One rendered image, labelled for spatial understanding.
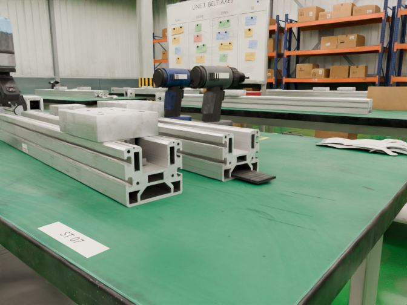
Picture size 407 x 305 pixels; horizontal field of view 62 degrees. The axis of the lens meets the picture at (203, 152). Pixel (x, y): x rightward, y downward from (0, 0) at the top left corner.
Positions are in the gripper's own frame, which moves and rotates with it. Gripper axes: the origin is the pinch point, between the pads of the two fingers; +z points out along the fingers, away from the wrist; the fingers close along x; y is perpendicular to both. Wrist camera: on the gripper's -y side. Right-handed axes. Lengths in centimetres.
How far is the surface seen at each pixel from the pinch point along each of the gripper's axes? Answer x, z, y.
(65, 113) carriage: 5, -10, -65
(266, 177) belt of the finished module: -20, 1, -90
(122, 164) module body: 5, -4, -83
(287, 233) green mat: -5, 2, -104
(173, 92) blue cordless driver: -38, -12, -39
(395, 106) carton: -213, -1, -44
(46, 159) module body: 5, 1, -50
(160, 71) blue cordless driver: -33, -19, -39
